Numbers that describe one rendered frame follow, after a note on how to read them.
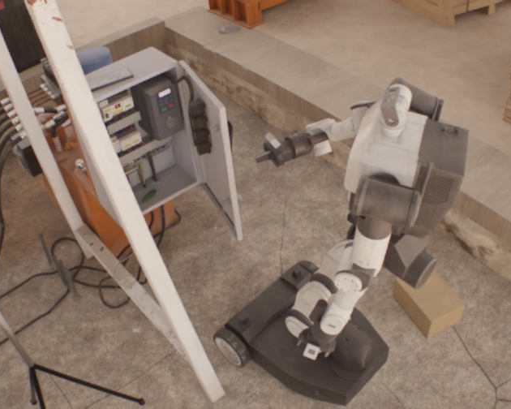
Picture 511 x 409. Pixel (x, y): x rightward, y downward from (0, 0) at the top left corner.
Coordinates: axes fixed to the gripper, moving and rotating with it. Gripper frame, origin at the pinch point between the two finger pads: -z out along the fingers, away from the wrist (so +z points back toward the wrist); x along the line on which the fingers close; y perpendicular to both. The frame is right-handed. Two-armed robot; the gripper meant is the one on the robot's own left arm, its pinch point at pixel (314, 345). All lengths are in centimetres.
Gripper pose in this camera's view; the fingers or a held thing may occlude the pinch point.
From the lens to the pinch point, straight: 195.9
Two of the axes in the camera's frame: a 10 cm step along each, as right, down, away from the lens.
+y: -3.4, 7.0, -6.3
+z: 1.9, -6.0, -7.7
